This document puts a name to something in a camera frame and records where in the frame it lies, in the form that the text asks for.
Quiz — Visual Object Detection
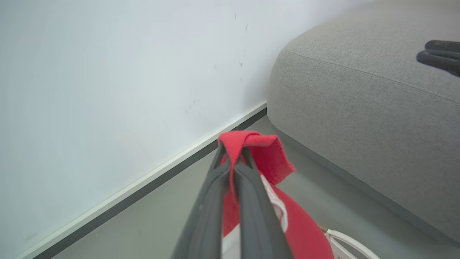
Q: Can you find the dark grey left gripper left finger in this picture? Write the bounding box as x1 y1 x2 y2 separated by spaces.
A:
172 143 231 259

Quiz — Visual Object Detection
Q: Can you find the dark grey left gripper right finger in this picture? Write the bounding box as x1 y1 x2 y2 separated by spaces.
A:
234 147 294 259

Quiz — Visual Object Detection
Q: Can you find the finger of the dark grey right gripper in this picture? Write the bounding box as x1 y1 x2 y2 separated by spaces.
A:
425 40 460 53
417 50 460 77

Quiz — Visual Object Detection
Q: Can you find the red jersey clothing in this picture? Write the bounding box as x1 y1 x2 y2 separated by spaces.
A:
218 130 335 259

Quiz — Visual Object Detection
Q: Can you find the white plastic laundry basket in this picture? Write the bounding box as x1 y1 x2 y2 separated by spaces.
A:
222 224 381 259

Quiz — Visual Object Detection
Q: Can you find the white and black baseboard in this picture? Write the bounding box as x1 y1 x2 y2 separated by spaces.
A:
14 100 268 259

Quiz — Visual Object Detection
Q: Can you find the grey fabric sofa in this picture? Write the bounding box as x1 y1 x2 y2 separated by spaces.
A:
267 0 460 246

